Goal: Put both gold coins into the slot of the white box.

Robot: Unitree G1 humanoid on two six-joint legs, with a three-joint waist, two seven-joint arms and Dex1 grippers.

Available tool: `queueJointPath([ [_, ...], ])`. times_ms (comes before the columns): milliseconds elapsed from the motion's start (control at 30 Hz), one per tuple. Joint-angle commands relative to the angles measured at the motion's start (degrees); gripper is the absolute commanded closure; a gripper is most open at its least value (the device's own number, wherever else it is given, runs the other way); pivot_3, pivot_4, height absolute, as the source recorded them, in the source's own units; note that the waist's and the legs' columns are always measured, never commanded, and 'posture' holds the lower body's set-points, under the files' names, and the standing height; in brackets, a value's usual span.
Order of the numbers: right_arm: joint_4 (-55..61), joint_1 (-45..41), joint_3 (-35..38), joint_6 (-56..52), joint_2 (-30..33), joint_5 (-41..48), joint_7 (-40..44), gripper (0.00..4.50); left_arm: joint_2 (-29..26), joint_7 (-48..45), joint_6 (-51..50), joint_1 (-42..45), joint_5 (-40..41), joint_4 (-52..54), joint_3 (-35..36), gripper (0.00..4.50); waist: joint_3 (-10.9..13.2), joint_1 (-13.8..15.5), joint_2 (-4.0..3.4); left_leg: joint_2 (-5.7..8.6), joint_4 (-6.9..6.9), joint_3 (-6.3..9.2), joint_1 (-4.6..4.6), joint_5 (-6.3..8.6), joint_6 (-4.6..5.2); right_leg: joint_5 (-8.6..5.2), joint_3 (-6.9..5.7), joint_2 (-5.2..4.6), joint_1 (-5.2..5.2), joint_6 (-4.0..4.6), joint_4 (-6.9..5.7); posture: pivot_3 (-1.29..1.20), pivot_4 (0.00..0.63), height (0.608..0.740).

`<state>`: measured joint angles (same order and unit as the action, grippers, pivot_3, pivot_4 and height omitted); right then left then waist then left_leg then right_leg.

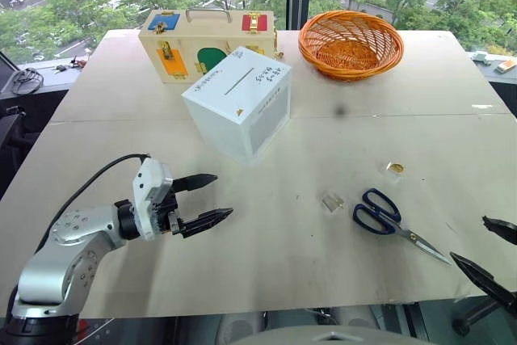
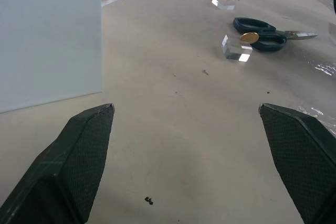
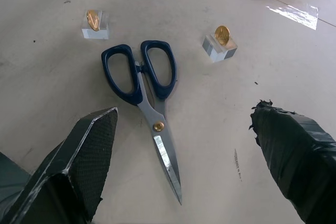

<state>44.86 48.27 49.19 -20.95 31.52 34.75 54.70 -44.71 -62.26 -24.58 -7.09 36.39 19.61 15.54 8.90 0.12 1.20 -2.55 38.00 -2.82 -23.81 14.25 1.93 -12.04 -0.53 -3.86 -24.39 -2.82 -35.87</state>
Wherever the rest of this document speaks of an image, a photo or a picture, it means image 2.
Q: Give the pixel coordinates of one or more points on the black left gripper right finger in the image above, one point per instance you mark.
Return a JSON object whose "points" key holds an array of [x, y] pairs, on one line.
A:
{"points": [[299, 155]]}

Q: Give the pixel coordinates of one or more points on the small black debris bit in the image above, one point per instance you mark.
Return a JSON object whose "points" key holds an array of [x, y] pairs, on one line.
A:
{"points": [[149, 200]]}

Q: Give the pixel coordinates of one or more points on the white plastic box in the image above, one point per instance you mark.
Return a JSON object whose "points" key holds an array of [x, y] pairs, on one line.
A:
{"points": [[47, 37]]}

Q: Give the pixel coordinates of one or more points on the gold coin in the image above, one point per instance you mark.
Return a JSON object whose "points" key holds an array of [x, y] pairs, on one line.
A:
{"points": [[249, 38]]}

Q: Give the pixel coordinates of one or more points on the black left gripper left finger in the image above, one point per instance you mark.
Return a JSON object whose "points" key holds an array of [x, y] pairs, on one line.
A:
{"points": [[65, 166]]}

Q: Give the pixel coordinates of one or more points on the clear acrylic block stand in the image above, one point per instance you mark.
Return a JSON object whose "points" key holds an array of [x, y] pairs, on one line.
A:
{"points": [[225, 2], [235, 49]]}

